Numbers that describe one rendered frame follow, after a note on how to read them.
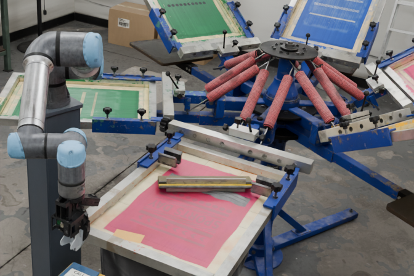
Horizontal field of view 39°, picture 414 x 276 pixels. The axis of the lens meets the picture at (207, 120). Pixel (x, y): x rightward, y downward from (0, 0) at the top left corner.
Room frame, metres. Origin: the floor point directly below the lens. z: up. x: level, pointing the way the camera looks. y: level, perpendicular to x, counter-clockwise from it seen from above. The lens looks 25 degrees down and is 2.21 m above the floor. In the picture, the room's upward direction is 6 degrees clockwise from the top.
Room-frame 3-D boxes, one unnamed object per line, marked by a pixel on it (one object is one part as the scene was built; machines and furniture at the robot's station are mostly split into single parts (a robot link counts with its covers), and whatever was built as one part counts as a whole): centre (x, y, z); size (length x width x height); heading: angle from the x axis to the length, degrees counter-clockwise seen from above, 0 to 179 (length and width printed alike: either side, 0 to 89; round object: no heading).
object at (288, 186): (2.00, -0.32, 0.97); 0.30 x 0.05 x 0.07; 157
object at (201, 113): (2.78, 0.23, 0.90); 1.24 x 0.06 x 0.06; 97
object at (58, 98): (2.18, 0.65, 1.25); 0.15 x 0.15 x 0.10
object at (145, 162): (2.21, 0.19, 0.97); 0.30 x 0.05 x 0.07; 157
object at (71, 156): (1.40, 0.36, 1.38); 0.09 x 0.08 x 0.11; 11
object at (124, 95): (2.74, 0.52, 1.05); 1.08 x 0.61 x 0.23; 97
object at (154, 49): (3.39, 0.02, 0.91); 1.34 x 0.40 x 0.08; 37
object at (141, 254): (1.88, 0.03, 0.97); 0.79 x 0.58 x 0.04; 157
